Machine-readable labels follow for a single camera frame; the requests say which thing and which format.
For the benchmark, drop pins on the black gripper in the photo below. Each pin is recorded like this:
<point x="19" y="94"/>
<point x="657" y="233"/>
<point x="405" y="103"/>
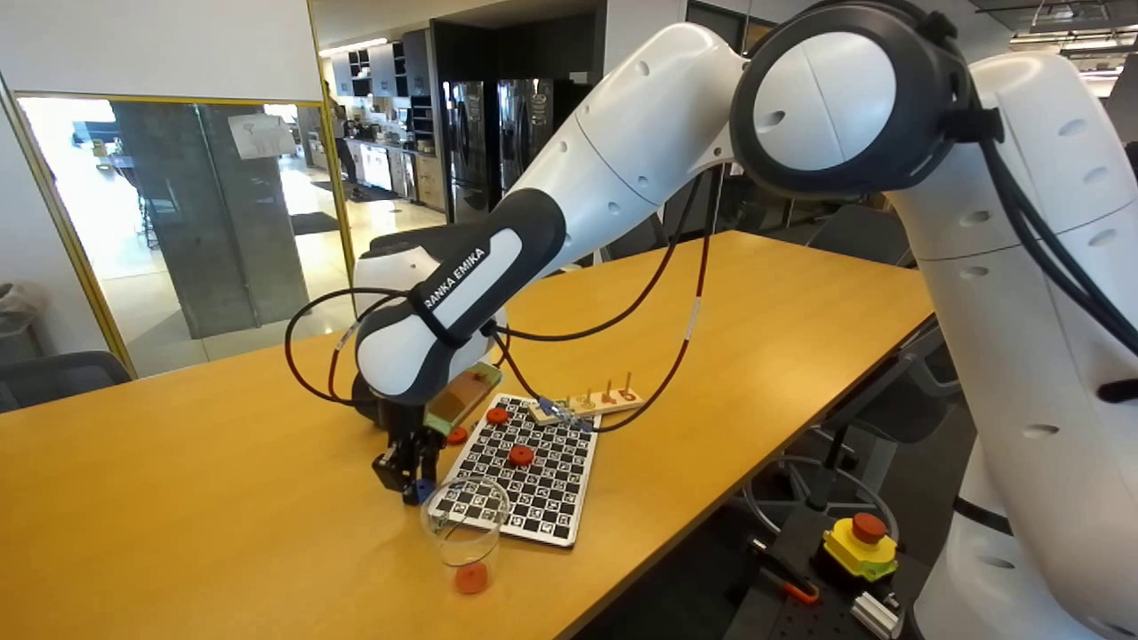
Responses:
<point x="411" y="451"/>

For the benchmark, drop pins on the orange token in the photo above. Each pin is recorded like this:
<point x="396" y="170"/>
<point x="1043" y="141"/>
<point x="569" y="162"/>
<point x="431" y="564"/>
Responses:
<point x="521" y="457"/>
<point x="461" y="435"/>
<point x="498" y="416"/>
<point x="470" y="576"/>

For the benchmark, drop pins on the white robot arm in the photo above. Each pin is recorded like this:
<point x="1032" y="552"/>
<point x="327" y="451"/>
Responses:
<point x="1019" y="208"/>

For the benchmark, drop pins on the colourless plastic cup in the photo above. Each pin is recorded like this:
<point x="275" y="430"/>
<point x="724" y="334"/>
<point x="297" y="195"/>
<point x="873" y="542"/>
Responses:
<point x="461" y="542"/>

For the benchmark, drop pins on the checkered marker board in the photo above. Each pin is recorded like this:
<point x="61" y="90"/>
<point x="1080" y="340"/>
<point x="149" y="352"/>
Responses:
<point x="533" y="501"/>

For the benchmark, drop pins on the wooden peg board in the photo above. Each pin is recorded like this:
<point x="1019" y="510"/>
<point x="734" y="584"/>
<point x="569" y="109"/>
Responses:
<point x="597" y="401"/>

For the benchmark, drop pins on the yellow red emergency button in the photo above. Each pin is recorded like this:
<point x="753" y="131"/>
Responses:
<point x="860" y="546"/>

